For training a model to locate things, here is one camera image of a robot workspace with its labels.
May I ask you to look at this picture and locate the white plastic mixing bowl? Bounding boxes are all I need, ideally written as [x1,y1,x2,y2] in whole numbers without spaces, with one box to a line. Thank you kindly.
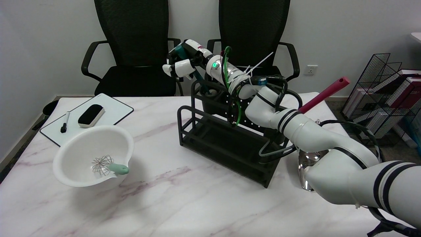
[53,125,134,188]

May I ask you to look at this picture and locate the mint handled wire whisk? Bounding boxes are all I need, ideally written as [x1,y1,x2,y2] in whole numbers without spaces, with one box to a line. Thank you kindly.
[91,155,129,176]

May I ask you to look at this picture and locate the blue sponge bottle brush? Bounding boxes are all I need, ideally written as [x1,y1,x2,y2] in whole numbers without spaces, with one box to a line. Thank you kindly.
[174,45,211,96]

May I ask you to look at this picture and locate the dark purple book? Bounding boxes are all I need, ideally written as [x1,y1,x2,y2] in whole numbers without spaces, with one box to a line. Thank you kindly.
[378,73,421,96]

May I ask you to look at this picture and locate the pink bottle brush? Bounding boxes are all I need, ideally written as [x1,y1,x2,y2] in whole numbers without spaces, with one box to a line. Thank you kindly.
[298,76,350,114]

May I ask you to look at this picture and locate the black whiteboard eraser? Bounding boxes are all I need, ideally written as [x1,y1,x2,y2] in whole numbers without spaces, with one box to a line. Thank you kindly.
[78,104,105,128]

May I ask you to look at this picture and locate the white book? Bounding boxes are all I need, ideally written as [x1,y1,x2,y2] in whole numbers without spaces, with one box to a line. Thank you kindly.
[359,110,397,139]

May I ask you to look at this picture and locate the black metal dish rack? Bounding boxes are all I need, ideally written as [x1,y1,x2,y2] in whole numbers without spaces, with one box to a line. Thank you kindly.
[177,73,302,189]

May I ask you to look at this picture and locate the small white whiteboard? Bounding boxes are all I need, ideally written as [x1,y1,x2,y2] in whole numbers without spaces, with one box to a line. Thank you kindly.
[39,93,134,147]

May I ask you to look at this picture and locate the green robot cable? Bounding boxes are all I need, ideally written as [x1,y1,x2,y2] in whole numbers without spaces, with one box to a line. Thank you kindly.
[223,46,243,127]

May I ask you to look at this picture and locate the black wire book rack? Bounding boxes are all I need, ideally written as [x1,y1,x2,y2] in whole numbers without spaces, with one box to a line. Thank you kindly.
[340,53,421,147]

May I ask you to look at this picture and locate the shiny metal ladle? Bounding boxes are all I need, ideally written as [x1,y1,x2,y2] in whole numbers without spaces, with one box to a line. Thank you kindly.
[298,119,330,192]

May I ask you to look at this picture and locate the black cable with blue connector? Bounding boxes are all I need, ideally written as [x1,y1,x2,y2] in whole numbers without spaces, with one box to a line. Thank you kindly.
[253,75,303,110]

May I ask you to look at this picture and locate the red book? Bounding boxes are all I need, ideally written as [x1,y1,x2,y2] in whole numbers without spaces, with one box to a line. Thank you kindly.
[393,79,421,110]

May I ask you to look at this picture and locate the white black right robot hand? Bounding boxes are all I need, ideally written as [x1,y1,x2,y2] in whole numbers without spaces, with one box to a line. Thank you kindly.
[162,39,211,81]

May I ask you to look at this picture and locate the black cable at arm base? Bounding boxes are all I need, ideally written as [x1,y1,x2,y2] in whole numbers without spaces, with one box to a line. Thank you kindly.
[367,206,421,237]

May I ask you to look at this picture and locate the black whiteboard marker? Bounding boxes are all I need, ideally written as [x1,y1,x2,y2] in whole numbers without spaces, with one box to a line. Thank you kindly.
[60,111,70,134]

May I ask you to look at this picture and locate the black mesh office chair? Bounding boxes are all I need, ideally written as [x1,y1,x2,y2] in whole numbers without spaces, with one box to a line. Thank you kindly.
[81,0,184,97]
[206,0,300,89]

